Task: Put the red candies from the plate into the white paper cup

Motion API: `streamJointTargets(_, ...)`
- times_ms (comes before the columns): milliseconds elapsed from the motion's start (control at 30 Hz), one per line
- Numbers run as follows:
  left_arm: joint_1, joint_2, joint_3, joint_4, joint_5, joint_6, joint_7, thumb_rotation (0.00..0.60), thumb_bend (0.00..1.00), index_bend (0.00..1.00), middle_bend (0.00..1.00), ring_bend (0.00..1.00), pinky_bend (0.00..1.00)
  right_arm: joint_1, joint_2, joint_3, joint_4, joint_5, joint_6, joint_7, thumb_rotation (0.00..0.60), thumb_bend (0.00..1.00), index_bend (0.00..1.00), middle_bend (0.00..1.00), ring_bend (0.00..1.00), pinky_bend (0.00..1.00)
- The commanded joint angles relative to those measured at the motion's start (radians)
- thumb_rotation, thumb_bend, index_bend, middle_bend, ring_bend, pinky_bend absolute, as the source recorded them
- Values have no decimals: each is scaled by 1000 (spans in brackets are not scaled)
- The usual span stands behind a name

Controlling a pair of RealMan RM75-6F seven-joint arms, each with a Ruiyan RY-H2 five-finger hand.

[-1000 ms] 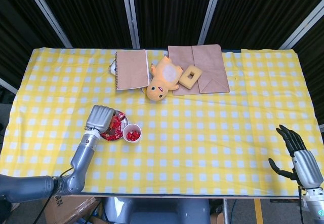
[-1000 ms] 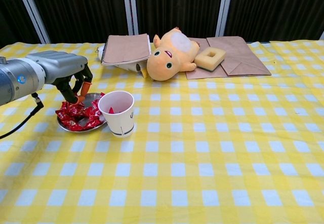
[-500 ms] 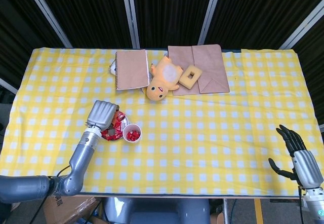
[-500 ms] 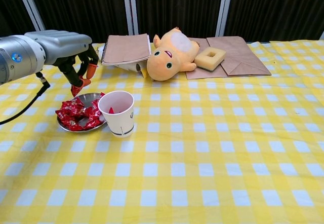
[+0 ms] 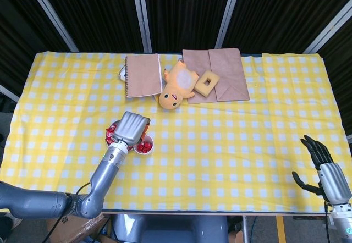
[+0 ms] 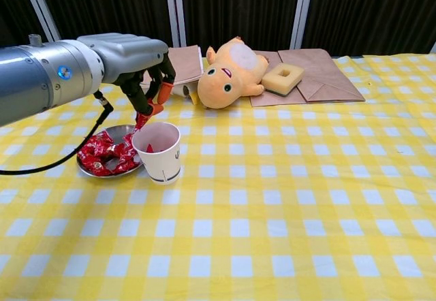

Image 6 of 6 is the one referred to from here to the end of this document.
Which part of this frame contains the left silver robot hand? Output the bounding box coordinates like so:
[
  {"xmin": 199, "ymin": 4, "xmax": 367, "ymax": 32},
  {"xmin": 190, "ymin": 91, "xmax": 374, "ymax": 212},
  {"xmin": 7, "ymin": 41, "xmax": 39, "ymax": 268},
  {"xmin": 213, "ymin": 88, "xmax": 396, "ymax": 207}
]
[{"xmin": 76, "ymin": 32, "xmax": 177, "ymax": 121}]

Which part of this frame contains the silver metal plate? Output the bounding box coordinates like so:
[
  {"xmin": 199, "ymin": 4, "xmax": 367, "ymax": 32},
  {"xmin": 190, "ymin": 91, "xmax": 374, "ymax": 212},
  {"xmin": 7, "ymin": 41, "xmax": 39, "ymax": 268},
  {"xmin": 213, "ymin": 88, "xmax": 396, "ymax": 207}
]
[{"xmin": 76, "ymin": 125, "xmax": 143, "ymax": 178}]

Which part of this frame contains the white paper cup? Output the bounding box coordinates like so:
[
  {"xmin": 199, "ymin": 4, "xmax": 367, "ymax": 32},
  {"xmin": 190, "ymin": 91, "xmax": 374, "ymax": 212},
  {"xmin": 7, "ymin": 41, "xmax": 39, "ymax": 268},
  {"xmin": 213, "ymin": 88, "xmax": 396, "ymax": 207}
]
[{"xmin": 131, "ymin": 121, "xmax": 181, "ymax": 185}]

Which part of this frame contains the brown spiral notebook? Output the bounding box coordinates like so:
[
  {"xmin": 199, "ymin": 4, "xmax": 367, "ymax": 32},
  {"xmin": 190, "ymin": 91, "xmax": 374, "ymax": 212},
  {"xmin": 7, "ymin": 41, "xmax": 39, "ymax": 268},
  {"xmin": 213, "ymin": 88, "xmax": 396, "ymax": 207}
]
[{"xmin": 141, "ymin": 44, "xmax": 204, "ymax": 87}]

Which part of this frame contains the black partition panel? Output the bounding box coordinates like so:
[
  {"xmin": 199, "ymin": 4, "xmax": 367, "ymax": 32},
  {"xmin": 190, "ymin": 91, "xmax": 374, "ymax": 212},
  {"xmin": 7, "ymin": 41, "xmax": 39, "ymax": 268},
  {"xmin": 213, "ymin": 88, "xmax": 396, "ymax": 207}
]
[
  {"xmin": 302, "ymin": 0, "xmax": 436, "ymax": 59},
  {"xmin": 0, "ymin": 0, "xmax": 52, "ymax": 49},
  {"xmin": 35, "ymin": 0, "xmax": 176, "ymax": 48},
  {"xmin": 180, "ymin": 0, "xmax": 302, "ymax": 57}
]

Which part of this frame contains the white paper box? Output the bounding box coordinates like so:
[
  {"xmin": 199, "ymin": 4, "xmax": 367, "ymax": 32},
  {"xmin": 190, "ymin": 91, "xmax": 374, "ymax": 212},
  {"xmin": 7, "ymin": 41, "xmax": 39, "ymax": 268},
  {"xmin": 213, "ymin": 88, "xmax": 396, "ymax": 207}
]
[{"xmin": 170, "ymin": 80, "xmax": 200, "ymax": 107}]

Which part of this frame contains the orange plush toy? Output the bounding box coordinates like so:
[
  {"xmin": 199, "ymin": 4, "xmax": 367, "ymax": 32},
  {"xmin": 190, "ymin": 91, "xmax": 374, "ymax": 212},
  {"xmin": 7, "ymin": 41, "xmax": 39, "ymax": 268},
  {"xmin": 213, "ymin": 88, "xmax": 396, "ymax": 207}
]
[{"xmin": 197, "ymin": 35, "xmax": 270, "ymax": 110}]

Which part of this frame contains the yellow square sponge with hole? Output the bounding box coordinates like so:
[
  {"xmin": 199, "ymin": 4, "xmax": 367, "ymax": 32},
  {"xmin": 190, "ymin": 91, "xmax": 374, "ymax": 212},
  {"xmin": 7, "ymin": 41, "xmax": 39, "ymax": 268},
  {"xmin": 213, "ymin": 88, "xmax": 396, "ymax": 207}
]
[{"xmin": 261, "ymin": 63, "xmax": 305, "ymax": 95}]

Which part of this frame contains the yellow white checked tablecloth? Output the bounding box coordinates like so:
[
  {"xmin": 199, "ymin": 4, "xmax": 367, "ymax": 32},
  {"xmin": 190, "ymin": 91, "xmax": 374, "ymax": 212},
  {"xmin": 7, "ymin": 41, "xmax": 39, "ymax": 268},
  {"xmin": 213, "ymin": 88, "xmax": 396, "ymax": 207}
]
[{"xmin": 0, "ymin": 54, "xmax": 436, "ymax": 301}]

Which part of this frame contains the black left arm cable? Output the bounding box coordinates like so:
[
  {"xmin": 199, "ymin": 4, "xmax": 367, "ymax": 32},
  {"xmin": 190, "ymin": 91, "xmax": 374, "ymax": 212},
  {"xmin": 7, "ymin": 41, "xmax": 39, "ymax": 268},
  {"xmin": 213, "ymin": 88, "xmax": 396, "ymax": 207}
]
[{"xmin": 0, "ymin": 91, "xmax": 115, "ymax": 176}]

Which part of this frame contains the silver partition post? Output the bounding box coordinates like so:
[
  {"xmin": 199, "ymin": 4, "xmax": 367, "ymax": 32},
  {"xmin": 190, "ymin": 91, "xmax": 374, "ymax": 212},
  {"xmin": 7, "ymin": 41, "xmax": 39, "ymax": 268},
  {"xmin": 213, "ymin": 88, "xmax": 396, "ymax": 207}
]
[
  {"xmin": 163, "ymin": 0, "xmax": 187, "ymax": 48},
  {"xmin": 290, "ymin": 0, "xmax": 316, "ymax": 50},
  {"xmin": 18, "ymin": 0, "xmax": 63, "ymax": 42}
]

